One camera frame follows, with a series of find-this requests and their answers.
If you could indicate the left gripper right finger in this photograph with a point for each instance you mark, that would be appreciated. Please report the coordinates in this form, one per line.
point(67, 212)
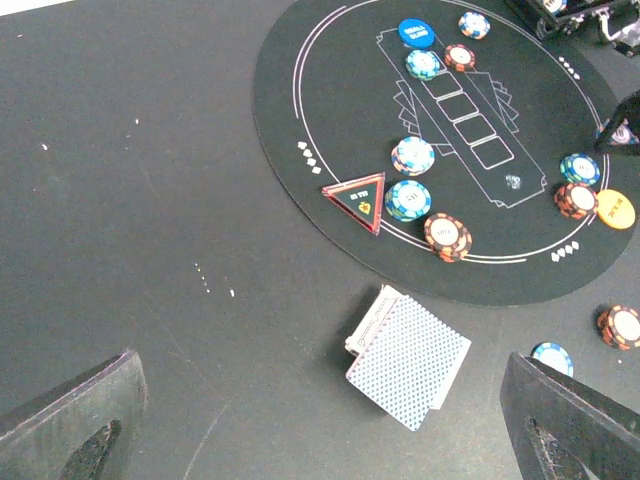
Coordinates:
point(560, 428)

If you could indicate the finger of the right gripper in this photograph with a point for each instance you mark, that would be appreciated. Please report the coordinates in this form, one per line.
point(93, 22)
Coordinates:
point(627, 110)

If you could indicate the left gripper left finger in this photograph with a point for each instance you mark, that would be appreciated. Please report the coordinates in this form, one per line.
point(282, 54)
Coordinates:
point(84, 428)

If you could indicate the purple chips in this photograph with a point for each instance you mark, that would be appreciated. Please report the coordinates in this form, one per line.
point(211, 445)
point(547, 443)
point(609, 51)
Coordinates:
point(474, 25)
point(623, 135)
point(413, 156)

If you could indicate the green poker chip stack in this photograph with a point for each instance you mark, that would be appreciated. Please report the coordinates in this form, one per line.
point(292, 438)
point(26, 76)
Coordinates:
point(554, 356)

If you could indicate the green chips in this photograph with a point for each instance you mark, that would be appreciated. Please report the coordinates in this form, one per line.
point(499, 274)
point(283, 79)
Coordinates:
point(580, 168)
point(422, 65)
point(407, 200)

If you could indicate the red chips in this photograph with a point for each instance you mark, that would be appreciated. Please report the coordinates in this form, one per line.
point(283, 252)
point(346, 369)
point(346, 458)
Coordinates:
point(576, 200)
point(448, 237)
point(459, 58)

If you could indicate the red poker chip stack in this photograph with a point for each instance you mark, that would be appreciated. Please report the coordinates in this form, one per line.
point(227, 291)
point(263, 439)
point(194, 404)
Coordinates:
point(619, 327)

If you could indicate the blue backed card stack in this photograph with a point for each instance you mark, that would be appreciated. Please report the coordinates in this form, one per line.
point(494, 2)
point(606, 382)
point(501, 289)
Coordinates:
point(409, 365)

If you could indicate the blue round blind button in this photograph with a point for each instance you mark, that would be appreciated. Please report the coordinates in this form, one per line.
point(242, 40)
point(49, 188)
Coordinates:
point(416, 33)

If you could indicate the triangular red dealer button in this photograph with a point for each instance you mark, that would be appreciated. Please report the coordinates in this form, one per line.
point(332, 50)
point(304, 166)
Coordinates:
point(361, 198)

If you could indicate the black poker set case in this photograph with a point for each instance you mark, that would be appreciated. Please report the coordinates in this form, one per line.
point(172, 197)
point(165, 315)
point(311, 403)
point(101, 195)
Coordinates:
point(547, 19)

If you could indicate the orange round blind button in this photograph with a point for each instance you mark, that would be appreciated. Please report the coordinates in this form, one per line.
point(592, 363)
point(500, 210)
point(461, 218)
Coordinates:
point(615, 209)

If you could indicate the round black poker mat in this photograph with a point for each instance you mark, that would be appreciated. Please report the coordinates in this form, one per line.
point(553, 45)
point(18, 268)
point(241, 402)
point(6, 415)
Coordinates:
point(332, 98)

